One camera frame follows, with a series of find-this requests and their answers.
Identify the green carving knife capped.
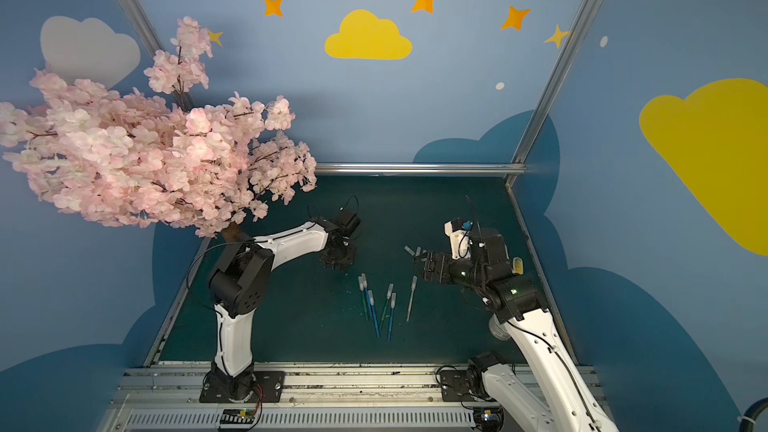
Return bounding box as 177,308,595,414
358,274,370,320
379,283,395,332

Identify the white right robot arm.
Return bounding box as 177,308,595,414
414,220,617,431

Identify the short blue carving knife capped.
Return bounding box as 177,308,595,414
366,289,381,338

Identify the lower blue carving knife capped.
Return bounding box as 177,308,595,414
387,292,397,342

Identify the yellow work glove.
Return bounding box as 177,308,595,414
512,257,524,276

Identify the right round green circuit board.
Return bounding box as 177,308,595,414
472,408,504,432

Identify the left green circuit board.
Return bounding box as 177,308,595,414
217,408,259,431

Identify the pink artificial blossom tree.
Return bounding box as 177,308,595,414
1,17,317,237

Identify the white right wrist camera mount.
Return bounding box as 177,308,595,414
444,219,474,260

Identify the horizontal aluminium frame rail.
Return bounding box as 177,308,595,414
316,163,526,177

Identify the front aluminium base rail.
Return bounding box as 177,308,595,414
101,361,619,432

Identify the right slanted aluminium frame post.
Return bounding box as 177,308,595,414
505,0,604,193

